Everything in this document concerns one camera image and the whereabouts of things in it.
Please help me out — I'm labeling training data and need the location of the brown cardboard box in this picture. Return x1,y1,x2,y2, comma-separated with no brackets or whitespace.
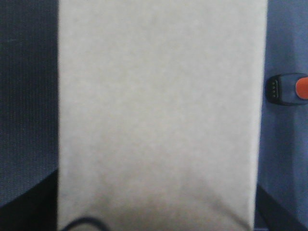
58,0,268,231

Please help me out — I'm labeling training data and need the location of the orange black barcode scanner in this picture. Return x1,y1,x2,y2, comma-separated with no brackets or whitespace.
265,73,308,106

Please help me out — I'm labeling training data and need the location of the black cable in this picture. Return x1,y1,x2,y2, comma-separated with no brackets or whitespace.
63,217,106,231

